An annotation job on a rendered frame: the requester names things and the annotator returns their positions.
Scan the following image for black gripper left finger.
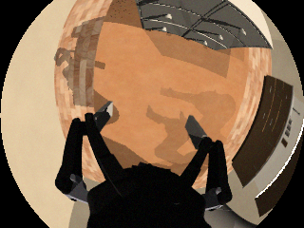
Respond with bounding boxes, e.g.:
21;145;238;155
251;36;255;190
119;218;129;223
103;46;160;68
55;101;143;205

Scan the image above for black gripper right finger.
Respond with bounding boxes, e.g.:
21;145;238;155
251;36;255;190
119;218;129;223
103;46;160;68
163;115;232;211

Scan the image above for grey small chest of drawers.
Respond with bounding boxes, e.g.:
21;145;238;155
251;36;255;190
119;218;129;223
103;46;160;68
135;0;273;49

